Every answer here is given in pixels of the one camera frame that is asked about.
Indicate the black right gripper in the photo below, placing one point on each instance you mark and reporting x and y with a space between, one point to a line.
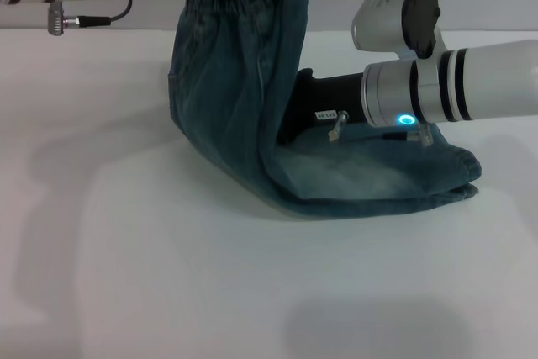
328 96

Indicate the blue denim shorts with embroidery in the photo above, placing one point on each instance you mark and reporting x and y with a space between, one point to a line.
227 102

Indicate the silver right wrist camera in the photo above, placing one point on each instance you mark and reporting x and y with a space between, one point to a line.
391 1

